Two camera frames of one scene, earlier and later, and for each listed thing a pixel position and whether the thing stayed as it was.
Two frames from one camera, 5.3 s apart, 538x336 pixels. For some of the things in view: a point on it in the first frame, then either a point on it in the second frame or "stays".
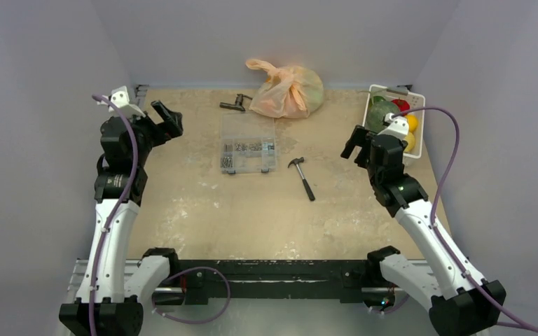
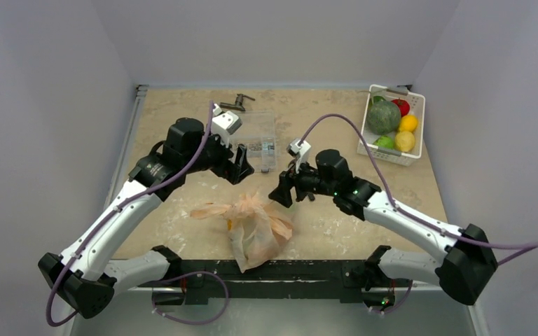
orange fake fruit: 412,122 stays
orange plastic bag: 288,92 → 256,231
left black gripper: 169,128 → 232,172
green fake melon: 375,114 stays
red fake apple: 402,104 stays
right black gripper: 366,145 → 294,186
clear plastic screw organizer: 247,143 stays
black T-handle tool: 237,103 stays
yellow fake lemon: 410,137 stays
